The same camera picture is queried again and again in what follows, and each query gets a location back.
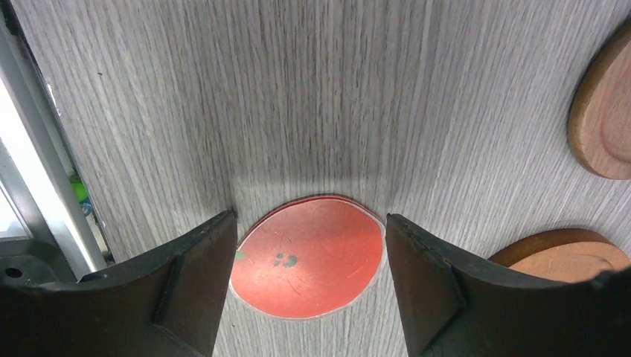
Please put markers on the wooden coaster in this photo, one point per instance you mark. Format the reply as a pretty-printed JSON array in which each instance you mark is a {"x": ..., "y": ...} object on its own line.
[
  {"x": 598, "y": 127},
  {"x": 567, "y": 255}
]

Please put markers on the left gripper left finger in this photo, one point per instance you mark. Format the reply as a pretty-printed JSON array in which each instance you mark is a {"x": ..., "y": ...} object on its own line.
[{"x": 167, "y": 301}]

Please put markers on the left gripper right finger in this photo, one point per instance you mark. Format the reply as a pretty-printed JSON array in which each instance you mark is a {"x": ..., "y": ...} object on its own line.
[{"x": 455, "y": 303}]

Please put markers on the aluminium front rail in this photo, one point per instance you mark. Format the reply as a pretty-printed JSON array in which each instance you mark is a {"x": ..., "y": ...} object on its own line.
[{"x": 41, "y": 215}]

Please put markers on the red coaster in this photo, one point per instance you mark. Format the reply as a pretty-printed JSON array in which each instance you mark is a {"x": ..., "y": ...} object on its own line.
[{"x": 309, "y": 258}]

